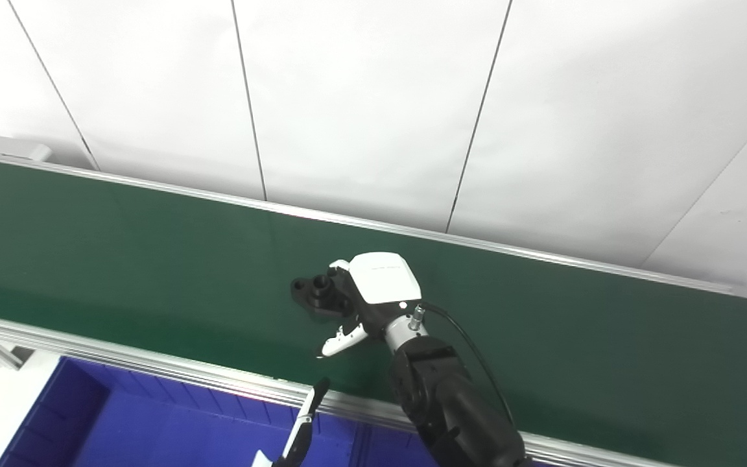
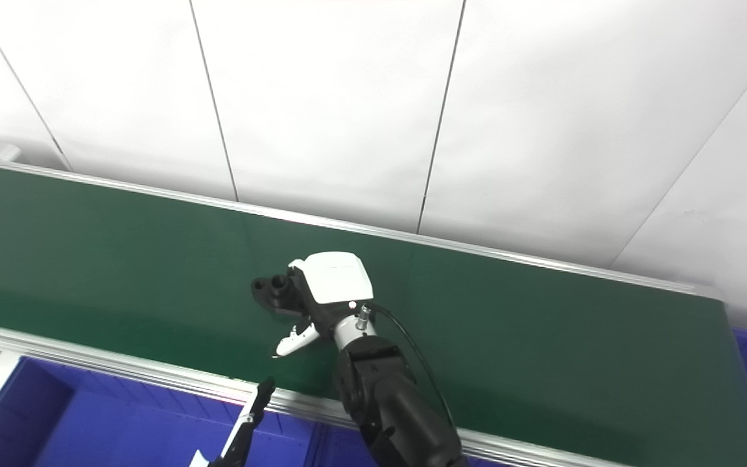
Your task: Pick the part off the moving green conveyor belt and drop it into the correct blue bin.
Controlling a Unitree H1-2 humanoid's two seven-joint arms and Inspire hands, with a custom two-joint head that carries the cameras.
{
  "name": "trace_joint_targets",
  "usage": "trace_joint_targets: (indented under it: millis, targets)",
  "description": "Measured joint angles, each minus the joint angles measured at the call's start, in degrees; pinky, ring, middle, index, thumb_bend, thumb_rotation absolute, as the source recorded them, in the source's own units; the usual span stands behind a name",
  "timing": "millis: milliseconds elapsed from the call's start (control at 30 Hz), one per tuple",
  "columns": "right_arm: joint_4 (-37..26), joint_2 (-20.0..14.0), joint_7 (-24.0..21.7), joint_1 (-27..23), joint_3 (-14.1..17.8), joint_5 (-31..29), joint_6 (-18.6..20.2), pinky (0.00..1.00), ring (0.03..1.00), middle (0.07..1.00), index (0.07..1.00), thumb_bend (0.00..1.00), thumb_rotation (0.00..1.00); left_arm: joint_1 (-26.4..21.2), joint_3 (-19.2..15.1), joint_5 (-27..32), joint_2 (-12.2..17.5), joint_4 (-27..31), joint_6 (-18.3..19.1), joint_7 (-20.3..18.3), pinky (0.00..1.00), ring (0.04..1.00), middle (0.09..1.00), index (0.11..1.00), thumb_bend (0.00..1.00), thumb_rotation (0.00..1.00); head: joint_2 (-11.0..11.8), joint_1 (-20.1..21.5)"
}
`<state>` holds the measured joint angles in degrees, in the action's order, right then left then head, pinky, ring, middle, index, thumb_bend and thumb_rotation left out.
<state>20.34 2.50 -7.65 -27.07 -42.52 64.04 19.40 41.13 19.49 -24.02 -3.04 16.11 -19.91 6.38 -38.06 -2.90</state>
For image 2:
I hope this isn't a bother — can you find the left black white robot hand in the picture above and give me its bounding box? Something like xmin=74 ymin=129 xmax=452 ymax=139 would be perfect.
xmin=191 ymin=377 xmax=278 ymax=467

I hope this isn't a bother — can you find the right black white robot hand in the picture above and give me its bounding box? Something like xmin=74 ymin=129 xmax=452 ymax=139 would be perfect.
xmin=272 ymin=251 xmax=375 ymax=359

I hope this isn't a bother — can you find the black plastic machine part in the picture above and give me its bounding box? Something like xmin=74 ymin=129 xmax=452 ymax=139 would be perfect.
xmin=251 ymin=269 xmax=303 ymax=318

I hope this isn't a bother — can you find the green conveyor belt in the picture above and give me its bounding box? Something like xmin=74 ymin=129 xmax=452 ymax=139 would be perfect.
xmin=0 ymin=160 xmax=747 ymax=467

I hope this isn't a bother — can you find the aluminium conveyor side rail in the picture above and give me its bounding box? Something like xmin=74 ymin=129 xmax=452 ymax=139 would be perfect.
xmin=0 ymin=317 xmax=622 ymax=467
xmin=0 ymin=152 xmax=726 ymax=300

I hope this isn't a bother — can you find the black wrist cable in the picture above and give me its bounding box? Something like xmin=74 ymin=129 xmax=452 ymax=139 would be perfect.
xmin=363 ymin=303 xmax=459 ymax=433

